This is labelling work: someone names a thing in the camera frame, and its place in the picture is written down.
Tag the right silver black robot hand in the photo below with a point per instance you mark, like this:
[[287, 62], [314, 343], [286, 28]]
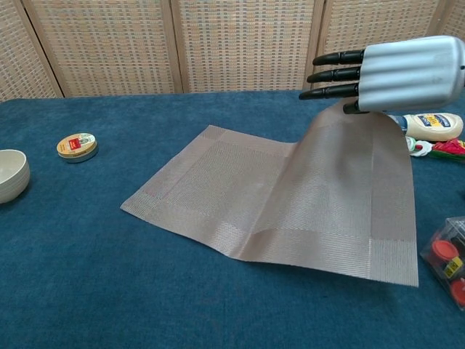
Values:
[[410, 76]]

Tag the gray woven placemat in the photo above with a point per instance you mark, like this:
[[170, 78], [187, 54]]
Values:
[[290, 203]]

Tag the white bowl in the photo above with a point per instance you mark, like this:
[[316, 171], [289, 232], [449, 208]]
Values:
[[12, 174]]

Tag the mayonnaise squeeze bottle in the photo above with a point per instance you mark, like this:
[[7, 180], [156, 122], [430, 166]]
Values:
[[436, 125]]

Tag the woven wood folding screen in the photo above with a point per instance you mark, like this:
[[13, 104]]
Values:
[[247, 43]]

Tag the clear box of red caps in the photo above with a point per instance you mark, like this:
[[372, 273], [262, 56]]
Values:
[[441, 254]]

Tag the round yellow tin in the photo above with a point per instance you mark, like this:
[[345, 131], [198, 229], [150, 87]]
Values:
[[77, 145]]

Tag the blue carpet table cover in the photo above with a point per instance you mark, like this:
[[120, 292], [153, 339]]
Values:
[[145, 291]]

